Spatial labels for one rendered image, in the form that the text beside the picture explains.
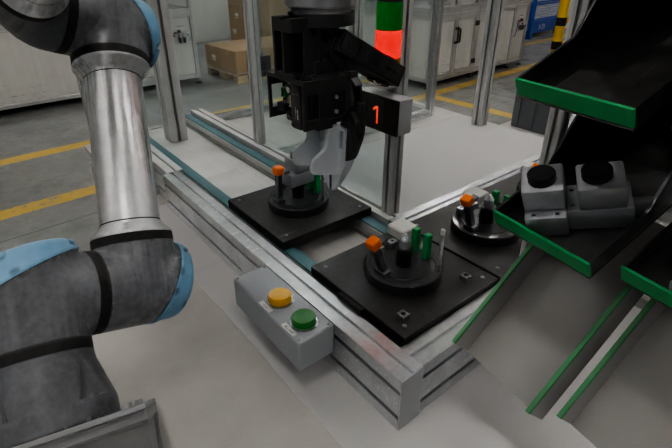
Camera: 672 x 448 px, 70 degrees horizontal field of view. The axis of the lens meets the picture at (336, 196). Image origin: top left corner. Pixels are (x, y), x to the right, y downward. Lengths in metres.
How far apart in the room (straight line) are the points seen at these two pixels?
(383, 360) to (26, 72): 5.46
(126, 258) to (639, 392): 0.66
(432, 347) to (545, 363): 0.17
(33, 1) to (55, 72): 5.21
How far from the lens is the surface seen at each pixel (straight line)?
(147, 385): 0.89
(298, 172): 1.05
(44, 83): 5.96
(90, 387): 0.68
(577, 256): 0.55
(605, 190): 0.56
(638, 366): 0.68
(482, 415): 0.83
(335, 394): 0.82
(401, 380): 0.71
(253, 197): 1.15
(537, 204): 0.58
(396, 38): 0.93
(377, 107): 0.96
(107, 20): 0.85
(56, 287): 0.68
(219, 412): 0.82
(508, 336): 0.71
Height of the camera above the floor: 1.49
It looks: 27 degrees down
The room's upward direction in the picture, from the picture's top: straight up
